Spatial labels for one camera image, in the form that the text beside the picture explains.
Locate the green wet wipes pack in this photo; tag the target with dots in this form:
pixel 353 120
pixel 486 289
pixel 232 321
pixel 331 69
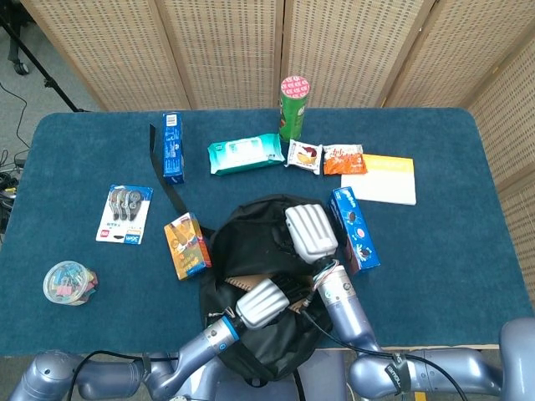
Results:
pixel 244 153

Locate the large blue pink Oreo box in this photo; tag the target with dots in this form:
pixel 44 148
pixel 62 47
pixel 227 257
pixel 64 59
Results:
pixel 355 234

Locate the kraft spiral notebook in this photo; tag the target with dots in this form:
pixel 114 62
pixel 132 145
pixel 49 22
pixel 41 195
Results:
pixel 251 280

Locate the black chair caster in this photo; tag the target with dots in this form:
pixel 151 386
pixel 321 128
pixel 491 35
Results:
pixel 18 64

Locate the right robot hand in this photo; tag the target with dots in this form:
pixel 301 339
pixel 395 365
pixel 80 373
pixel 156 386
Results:
pixel 311 229

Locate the white yellow notepad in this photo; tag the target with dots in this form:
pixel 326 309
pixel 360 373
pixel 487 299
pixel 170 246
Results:
pixel 384 181

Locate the orange snack packet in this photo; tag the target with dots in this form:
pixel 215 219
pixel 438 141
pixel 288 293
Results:
pixel 344 160

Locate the black fabric backpack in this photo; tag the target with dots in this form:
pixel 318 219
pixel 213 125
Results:
pixel 251 242

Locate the blue table cloth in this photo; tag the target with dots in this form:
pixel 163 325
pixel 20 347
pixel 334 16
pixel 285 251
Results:
pixel 83 158

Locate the blue grey robot torso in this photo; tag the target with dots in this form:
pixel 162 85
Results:
pixel 322 376

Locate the correction tape blister pack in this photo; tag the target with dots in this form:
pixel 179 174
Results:
pixel 124 213

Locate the wicker folding screen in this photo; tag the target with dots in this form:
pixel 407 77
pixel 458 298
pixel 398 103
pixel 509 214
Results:
pixel 225 50

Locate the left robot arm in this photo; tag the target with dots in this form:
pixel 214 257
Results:
pixel 125 372

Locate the yellow cookie box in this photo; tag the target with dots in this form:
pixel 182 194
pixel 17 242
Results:
pixel 186 246

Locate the black tripod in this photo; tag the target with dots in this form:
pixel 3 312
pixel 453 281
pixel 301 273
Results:
pixel 42 69

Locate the slim blue Oreo box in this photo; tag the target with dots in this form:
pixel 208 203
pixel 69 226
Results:
pixel 172 146

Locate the clear tub of binder clips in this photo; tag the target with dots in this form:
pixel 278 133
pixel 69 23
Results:
pixel 67 284

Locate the green chips can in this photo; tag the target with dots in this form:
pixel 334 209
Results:
pixel 293 113

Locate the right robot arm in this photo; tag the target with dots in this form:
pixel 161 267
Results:
pixel 376 359

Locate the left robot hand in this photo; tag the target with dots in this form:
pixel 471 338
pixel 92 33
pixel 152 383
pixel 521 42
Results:
pixel 261 307

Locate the white red snack packet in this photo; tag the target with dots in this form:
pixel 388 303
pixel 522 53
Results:
pixel 304 156

